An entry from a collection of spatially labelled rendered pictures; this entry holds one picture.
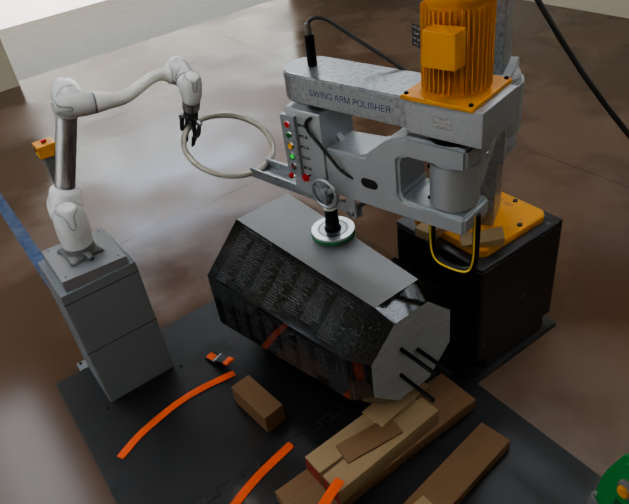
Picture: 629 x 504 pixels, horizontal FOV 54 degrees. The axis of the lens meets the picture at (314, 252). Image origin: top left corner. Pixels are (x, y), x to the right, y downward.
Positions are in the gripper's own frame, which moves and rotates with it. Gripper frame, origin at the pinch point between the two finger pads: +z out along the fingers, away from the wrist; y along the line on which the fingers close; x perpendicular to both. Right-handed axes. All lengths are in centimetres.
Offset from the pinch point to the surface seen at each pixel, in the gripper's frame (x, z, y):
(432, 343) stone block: -44, 7, 159
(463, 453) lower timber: -71, 36, 194
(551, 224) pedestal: 34, -21, 188
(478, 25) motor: -31, -135, 120
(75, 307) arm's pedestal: -95, 45, -5
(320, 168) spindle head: -27, -47, 81
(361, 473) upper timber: -104, 37, 155
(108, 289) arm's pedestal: -79, 43, 3
